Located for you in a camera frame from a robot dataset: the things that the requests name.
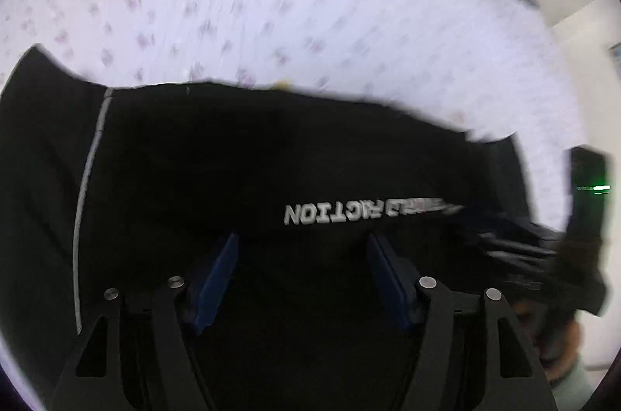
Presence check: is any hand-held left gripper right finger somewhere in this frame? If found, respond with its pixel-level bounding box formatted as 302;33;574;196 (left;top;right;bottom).
366;232;557;411

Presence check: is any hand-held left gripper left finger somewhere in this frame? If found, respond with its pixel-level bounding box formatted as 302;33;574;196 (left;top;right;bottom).
49;232;240;411

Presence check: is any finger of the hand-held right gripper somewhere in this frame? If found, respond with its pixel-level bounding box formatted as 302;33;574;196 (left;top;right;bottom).
478;240;556;267
456;205;564;243

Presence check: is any black hooded jacket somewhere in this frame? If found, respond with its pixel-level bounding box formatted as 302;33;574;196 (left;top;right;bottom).
0;43;566;411

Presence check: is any person's right forearm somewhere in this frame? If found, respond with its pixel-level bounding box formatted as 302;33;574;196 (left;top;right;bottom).
550;353;601;408

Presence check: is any person's right hand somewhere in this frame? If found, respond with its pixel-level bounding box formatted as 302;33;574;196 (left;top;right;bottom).
512;299;583;388

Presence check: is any floral white bed sheet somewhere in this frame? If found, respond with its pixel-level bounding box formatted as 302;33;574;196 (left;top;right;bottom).
0;0;590;411

